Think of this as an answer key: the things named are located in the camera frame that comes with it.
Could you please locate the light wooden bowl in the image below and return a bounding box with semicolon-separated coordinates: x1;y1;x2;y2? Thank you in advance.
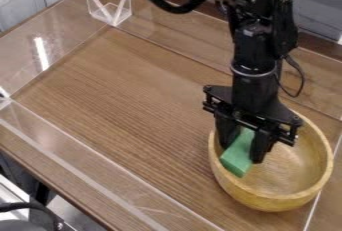
209;115;334;212

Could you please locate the black cable bottom left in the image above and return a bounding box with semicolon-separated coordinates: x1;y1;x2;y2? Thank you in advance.
0;202;66;231

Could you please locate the clear acrylic corner bracket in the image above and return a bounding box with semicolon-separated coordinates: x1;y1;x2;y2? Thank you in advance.
86;0;133;27

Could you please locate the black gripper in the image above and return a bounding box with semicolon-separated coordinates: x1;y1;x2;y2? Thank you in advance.
203;71;304;164

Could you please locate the green rectangular block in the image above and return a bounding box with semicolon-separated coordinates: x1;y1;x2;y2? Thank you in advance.
219;128;254;178

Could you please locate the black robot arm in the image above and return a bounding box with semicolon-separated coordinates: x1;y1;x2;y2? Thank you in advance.
203;0;302;164

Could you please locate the clear acrylic enclosure wall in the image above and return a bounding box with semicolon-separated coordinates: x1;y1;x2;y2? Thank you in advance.
0;0;342;231

